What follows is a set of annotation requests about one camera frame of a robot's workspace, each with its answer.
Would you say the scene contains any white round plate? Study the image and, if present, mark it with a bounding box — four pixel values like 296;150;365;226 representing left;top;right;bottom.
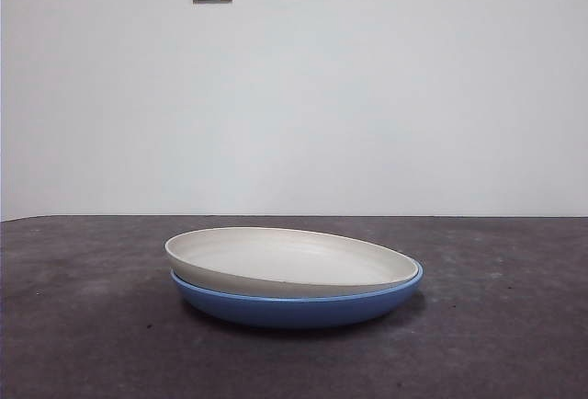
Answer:
164;226;420;299

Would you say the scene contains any blue round plate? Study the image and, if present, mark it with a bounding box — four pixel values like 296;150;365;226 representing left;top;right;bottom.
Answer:
169;258;424;330

